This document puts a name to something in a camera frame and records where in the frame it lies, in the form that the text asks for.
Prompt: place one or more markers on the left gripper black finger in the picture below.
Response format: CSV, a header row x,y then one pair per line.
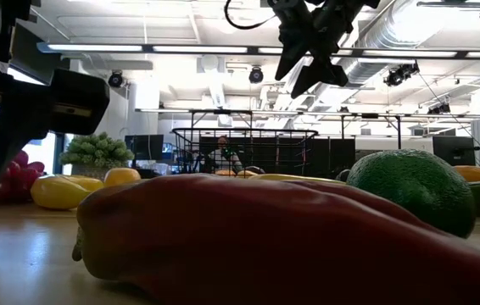
x,y
11,140

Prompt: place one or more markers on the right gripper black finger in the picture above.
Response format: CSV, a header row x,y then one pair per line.
x,y
293,57
322,74

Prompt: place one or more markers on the yellow lemon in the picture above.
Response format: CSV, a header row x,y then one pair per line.
x,y
122,175

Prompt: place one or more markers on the orange crinkled fruit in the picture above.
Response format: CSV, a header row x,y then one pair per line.
x,y
226,173

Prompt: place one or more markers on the green avocado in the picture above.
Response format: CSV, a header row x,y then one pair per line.
x,y
414,190

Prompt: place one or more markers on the pink grapes bunch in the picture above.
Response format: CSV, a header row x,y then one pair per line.
x,y
21,175

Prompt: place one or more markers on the black ceiling spotlight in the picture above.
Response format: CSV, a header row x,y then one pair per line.
x,y
256,75
115,79

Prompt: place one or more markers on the green plant in white pot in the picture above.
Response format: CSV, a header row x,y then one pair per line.
x,y
96,152

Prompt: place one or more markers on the long ceiling light strip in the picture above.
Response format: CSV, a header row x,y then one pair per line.
x,y
96,48

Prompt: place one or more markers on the black spotlight cluster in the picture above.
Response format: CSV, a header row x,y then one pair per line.
x,y
439,108
401,74

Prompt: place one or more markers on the black computer monitor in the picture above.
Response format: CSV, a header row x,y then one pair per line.
x,y
144,146
454,150

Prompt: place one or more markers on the person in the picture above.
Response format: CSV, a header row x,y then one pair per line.
x,y
223,159

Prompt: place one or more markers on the long red pepper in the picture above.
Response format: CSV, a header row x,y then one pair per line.
x,y
223,237

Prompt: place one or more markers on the silver ventilation duct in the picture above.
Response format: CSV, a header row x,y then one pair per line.
x,y
392,29

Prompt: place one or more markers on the black partition wall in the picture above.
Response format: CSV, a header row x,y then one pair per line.
x,y
337,156

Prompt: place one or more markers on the black metal gantry frame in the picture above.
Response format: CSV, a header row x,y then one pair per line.
x,y
223,112

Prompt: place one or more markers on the black ceiling rail fixture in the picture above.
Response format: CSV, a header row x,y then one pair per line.
x,y
452,4

